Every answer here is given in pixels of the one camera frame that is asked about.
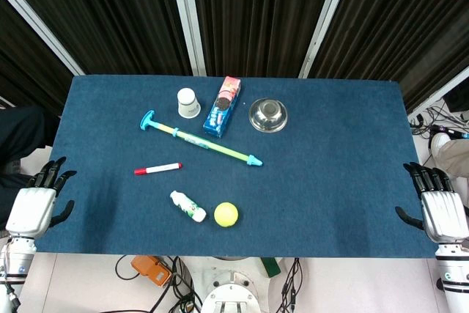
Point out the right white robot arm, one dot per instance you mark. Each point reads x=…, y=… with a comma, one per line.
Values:
x=454, y=272

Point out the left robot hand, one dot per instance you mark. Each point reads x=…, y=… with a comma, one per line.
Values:
x=32, y=207

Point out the white paper cup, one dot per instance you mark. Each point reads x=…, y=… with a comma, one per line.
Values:
x=187, y=103

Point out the green bracket piece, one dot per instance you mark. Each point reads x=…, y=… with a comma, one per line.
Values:
x=270, y=267

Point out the stainless steel bowl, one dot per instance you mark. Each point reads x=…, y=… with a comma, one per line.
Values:
x=268, y=114

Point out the blue and yellow toy water pump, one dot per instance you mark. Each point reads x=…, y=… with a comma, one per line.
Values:
x=199, y=140

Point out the small white yogurt bottle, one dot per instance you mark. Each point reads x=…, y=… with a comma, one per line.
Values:
x=187, y=211

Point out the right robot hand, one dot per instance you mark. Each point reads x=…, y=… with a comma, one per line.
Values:
x=439, y=214

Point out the person in dark clothing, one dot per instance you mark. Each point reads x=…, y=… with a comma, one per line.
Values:
x=22, y=144

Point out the blue Oreo cookie box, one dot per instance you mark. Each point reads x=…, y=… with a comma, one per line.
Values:
x=222, y=107

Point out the black box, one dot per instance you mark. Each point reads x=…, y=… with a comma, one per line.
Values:
x=457, y=98

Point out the orange pedal box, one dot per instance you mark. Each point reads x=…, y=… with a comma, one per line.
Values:
x=151, y=271

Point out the red white marker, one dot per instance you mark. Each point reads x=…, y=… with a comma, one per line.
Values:
x=157, y=169

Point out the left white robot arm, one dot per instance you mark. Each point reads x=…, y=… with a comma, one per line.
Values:
x=14, y=265

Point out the person in beige trousers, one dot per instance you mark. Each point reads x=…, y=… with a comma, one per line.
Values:
x=452, y=151

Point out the yellow tennis ball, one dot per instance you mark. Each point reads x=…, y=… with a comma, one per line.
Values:
x=225, y=214

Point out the white robot torso base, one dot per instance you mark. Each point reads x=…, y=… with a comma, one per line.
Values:
x=230, y=291

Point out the blue felt table mat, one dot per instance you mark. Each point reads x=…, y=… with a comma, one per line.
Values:
x=234, y=188

